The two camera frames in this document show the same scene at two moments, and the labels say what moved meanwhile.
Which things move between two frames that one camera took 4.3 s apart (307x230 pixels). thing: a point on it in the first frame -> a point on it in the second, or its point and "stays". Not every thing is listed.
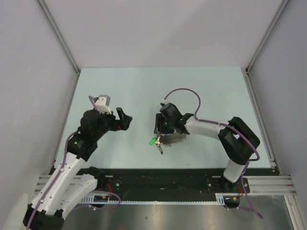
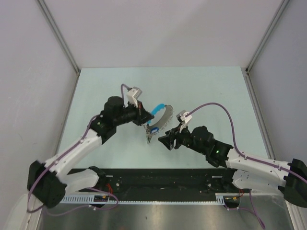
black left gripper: (118, 124) -> (142, 116)
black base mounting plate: (165, 185) stays
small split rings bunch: (158, 143) -> (149, 134)
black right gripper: (159, 123) -> (168, 140)
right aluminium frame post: (248, 81) stays
